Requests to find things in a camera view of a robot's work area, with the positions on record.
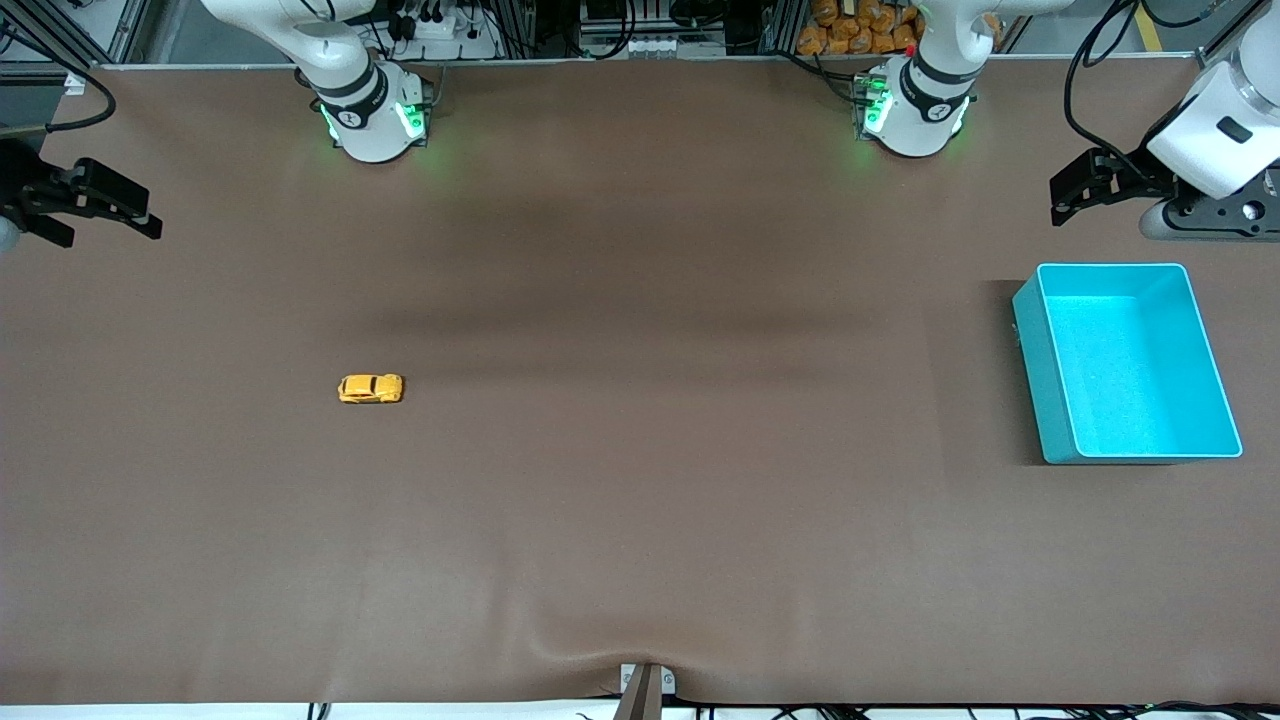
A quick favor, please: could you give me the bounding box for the yellow beetle toy car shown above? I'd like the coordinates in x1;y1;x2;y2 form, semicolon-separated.
338;373;405;405

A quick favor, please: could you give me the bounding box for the teal plastic storage bin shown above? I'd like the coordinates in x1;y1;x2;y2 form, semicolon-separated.
1012;262;1244;466

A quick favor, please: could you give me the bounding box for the bag of orange items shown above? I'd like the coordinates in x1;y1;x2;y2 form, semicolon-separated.
796;0;927;57

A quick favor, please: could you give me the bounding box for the white power strip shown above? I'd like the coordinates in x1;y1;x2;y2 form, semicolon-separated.
385;0;503;61

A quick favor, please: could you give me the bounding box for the grey electronics unit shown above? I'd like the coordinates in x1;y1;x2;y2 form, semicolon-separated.
578;0;733;59

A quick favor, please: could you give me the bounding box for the brown table mat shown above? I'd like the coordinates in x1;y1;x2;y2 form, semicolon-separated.
0;55;1280;707

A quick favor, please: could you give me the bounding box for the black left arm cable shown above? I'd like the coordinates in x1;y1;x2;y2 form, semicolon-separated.
1063;0;1206;183

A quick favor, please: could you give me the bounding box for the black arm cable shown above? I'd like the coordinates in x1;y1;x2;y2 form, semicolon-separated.
1063;0;1206;183
0;18;117;137

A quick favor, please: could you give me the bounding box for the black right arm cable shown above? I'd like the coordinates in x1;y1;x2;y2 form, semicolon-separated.
0;18;117;137

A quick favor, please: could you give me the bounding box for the aluminium frame post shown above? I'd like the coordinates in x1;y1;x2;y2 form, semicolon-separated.
1195;0;1263;63
0;0;153;67

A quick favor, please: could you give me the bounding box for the metal table edge bracket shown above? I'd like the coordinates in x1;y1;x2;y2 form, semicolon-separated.
612;662;677;720

